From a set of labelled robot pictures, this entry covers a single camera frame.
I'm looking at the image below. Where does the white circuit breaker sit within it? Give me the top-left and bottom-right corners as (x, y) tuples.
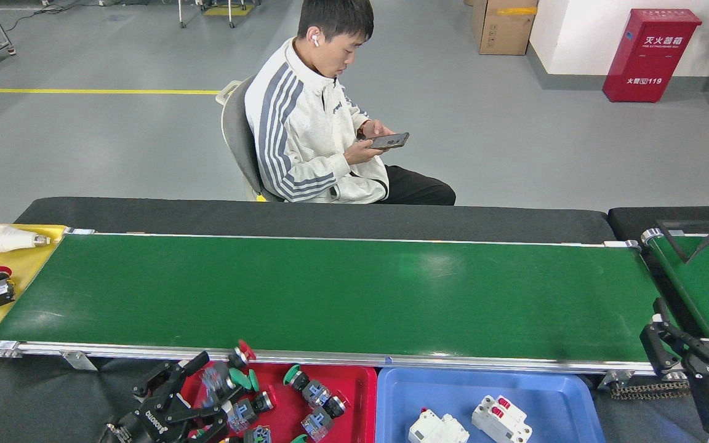
(407, 408), (471, 443)
(471, 394), (533, 443)

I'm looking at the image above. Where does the dark smartphone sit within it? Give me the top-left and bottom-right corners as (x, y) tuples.
(367, 132), (411, 151)

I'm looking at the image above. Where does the red plastic tray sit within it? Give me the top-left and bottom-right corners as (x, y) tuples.
(179, 362), (378, 443)

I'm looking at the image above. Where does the yellow plastic tray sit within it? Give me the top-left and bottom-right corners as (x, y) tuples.
(0, 223), (67, 365)

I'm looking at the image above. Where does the blue plastic tray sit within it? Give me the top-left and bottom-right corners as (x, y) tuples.
(376, 367), (606, 443)

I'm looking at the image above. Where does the person's right hand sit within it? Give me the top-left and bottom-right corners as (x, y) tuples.
(345, 140), (393, 166)

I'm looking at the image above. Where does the person's left hand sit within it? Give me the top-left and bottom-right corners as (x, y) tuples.
(358, 120), (398, 142)

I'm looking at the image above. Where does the black table cover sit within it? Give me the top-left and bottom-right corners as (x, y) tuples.
(15, 197), (617, 245)
(607, 205), (709, 242)

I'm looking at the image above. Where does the white light bulb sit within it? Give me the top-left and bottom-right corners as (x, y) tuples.
(0, 225), (51, 253)

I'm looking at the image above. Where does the grey chair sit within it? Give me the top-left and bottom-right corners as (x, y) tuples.
(216, 76), (284, 202)

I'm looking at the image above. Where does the red fire extinguisher cabinet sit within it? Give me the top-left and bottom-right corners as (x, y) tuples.
(603, 9), (703, 103)

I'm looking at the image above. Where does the person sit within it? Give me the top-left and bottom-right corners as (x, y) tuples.
(245, 0), (457, 206)

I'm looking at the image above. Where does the cardboard box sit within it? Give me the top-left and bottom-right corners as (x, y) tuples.
(471, 0), (539, 56)

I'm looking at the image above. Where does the white wheeled stand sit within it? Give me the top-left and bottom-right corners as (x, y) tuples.
(178, 0), (236, 29)

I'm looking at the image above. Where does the black drive chain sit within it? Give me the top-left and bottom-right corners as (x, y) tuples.
(610, 380), (691, 401)

